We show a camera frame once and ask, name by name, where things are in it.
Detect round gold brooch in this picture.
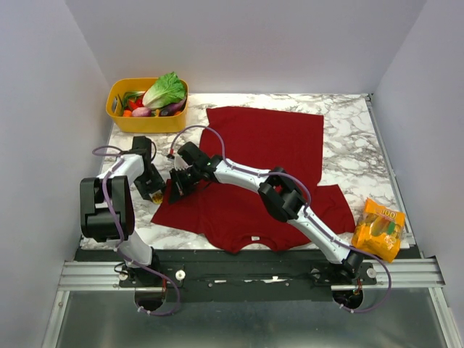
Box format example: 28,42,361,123
152,192,163,204

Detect red t-shirt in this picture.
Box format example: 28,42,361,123
150,106,357,254

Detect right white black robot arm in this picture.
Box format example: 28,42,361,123
167,142,364,284

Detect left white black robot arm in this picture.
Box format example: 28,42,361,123
80,136,166,286

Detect yellow plastic basket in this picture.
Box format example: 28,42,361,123
106,78,189,133

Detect pink radish toy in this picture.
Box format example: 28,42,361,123
132,107,152,117

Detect red pepper toy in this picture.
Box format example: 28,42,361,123
127,99,143,110

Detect green lettuce toy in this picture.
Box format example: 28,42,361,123
142,72,186,109

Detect orange snack bag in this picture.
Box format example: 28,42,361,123
352,198,405,262

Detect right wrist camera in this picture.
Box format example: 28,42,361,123
173,154,189,171

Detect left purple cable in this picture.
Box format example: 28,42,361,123
91,144,181,317

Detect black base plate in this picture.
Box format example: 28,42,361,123
74,248,425,302

